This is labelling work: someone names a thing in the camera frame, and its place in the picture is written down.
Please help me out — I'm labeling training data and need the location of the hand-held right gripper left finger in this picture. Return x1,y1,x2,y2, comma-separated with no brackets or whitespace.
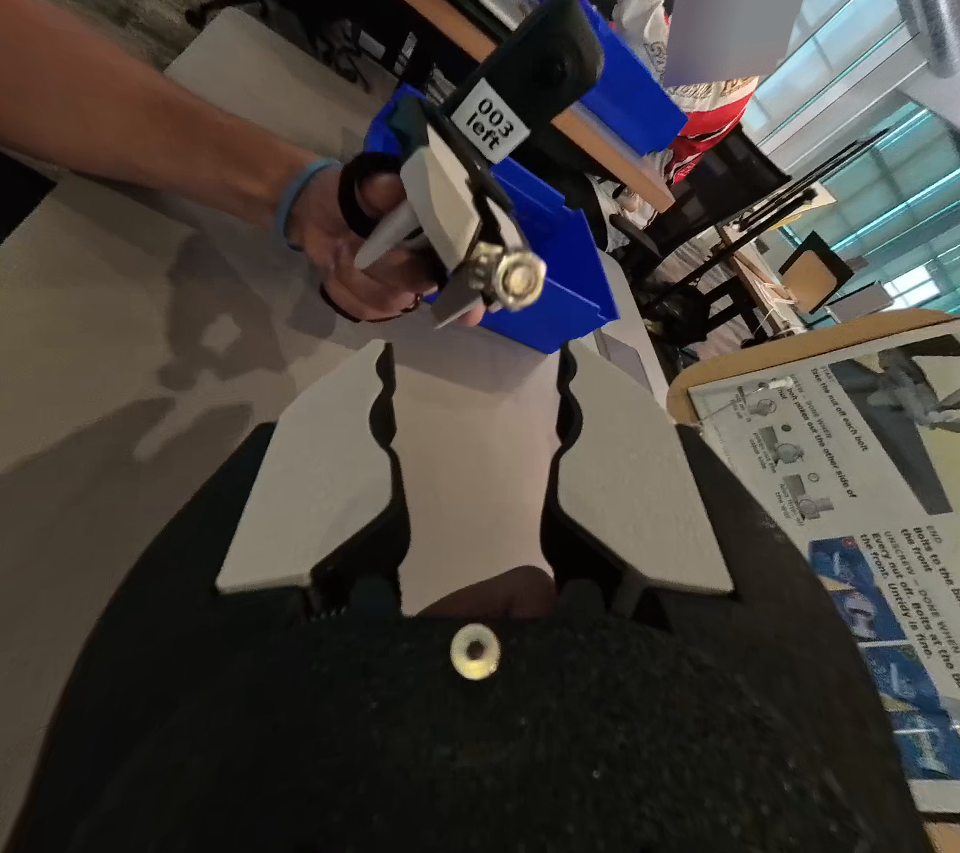
216,340,412,618

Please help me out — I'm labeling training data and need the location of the steel hex bolt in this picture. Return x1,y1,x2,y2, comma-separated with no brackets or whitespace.
461,241,502,303

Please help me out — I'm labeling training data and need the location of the blue wristband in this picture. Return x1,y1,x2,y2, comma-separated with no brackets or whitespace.
273,157,342,253

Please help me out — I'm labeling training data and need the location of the person's left hand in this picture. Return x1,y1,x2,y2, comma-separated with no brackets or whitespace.
298,172,445,323

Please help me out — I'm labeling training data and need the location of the wooden document stand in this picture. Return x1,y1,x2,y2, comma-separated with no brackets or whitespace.
666,309,960,853

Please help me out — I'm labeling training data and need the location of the steel hex nut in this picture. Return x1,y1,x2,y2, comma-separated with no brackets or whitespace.
491,250,546,312

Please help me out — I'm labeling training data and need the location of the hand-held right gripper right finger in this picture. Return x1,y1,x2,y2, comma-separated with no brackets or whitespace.
541,340,736,620

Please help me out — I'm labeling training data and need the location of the person's left forearm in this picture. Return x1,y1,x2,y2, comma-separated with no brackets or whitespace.
0,0,309,224

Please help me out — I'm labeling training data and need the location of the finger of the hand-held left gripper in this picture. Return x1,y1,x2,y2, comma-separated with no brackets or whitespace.
433,279,490,329
353,122,486,271

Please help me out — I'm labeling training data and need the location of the blue plastic bin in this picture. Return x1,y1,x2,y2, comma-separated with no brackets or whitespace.
365,84,620,354
495,0,689,157

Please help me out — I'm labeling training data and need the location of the black office chair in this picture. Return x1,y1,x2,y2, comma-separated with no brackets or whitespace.
592,125,792,344

